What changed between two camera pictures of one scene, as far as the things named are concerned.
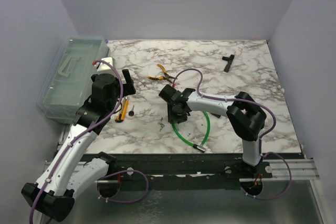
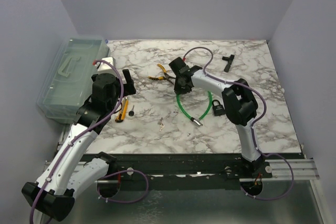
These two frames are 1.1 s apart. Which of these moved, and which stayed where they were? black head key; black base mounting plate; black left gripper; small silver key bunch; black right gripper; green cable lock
Moved: black right gripper; green cable lock
Stayed: black base mounting plate; black head key; small silver key bunch; black left gripper
